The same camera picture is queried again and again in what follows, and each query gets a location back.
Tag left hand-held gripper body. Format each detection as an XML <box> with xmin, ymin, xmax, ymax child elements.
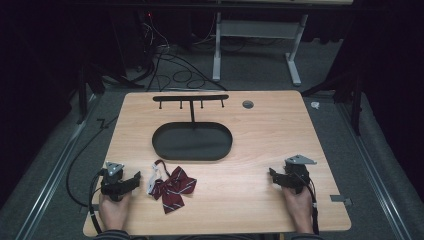
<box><xmin>100</xmin><ymin>161</ymin><xmax>134</xmax><ymax>203</ymax></box>

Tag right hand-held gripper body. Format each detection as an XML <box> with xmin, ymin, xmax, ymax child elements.
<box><xmin>279</xmin><ymin>154</ymin><xmax>318</xmax><ymax>195</ymax></box>

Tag person's left hand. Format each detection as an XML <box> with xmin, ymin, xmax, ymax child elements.
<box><xmin>98</xmin><ymin>191</ymin><xmax>132</xmax><ymax>232</ymax></box>

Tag person's right hand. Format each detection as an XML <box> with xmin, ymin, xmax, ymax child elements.
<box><xmin>281</xmin><ymin>185</ymin><xmax>315</xmax><ymax>235</ymax></box>

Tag dark red striped bow tie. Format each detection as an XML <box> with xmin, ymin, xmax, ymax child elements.
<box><xmin>146</xmin><ymin>159</ymin><xmax>198</xmax><ymax>215</ymax></box>

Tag grey tape strip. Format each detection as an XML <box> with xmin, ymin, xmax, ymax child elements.
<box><xmin>329</xmin><ymin>194</ymin><xmax>353</xmax><ymax>207</ymax></box>

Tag black hook stand with tray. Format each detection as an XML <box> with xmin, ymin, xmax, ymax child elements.
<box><xmin>151</xmin><ymin>94</ymin><xmax>234</xmax><ymax>162</ymax></box>

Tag black tripod stand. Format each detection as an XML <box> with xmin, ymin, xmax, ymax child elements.
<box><xmin>301</xmin><ymin>71</ymin><xmax>364</xmax><ymax>136</ymax></box>
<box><xmin>75</xmin><ymin>64</ymin><xmax>145</xmax><ymax>126</ymax></box>

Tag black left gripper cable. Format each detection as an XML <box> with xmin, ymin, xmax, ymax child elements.
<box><xmin>87</xmin><ymin>168</ymin><xmax>108</xmax><ymax>235</ymax></box>

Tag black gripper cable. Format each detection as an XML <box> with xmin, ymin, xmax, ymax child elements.
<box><xmin>87</xmin><ymin>168</ymin><xmax>108</xmax><ymax>235</ymax></box>
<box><xmin>294</xmin><ymin>171</ymin><xmax>321</xmax><ymax>236</ymax></box>

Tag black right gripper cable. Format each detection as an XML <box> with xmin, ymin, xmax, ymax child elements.
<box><xmin>294</xmin><ymin>171</ymin><xmax>321</xmax><ymax>236</ymax></box>

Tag black floor cable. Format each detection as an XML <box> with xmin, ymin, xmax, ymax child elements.
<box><xmin>65</xmin><ymin>114</ymin><xmax>120</xmax><ymax>208</ymax></box>

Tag aluminium floor rail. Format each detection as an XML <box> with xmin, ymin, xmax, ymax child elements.
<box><xmin>336</xmin><ymin>101</ymin><xmax>413</xmax><ymax>240</ymax></box>
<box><xmin>13</xmin><ymin>94</ymin><xmax>103</xmax><ymax>240</ymax></box>

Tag tangle of black floor cables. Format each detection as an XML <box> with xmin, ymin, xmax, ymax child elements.
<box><xmin>134</xmin><ymin>13</ymin><xmax>229</xmax><ymax>93</ymax></box>

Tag grey metal desk frame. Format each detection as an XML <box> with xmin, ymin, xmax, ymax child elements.
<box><xmin>212</xmin><ymin>12</ymin><xmax>310</xmax><ymax>87</ymax></box>

